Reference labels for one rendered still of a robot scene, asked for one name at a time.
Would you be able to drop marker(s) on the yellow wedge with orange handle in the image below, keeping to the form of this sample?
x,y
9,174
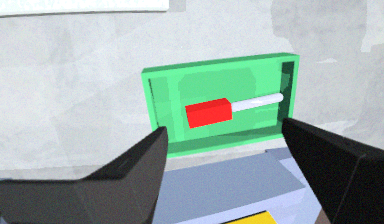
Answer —
x,y
262,217

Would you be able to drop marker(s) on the pale blue ramp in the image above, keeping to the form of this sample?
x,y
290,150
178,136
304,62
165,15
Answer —
x,y
218,192

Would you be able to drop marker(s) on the green tray floor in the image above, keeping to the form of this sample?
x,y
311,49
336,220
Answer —
x,y
172,93

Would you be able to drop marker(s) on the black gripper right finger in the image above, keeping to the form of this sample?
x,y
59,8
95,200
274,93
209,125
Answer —
x,y
346,176

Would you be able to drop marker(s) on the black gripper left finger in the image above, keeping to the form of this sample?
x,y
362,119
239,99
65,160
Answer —
x,y
124,191

